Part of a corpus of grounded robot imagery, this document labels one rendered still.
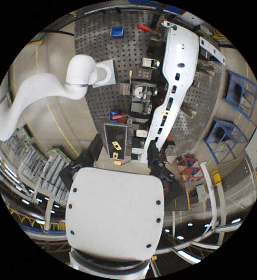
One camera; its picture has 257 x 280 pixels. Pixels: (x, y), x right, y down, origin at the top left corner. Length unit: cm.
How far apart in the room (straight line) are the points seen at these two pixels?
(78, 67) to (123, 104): 63
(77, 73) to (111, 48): 56
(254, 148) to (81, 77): 848
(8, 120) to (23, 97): 9
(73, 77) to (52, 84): 11
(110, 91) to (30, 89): 72
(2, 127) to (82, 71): 37
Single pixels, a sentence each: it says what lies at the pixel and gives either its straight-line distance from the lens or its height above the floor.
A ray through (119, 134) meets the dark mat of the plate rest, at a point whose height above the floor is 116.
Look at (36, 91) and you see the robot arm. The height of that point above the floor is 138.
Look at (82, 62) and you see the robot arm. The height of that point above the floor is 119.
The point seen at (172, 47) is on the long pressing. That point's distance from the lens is 61.
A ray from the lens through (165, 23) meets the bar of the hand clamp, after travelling 41.
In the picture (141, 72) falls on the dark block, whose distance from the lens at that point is 42.
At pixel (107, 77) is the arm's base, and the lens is 78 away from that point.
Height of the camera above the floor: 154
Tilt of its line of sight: 46 degrees down
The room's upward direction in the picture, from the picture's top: 173 degrees counter-clockwise
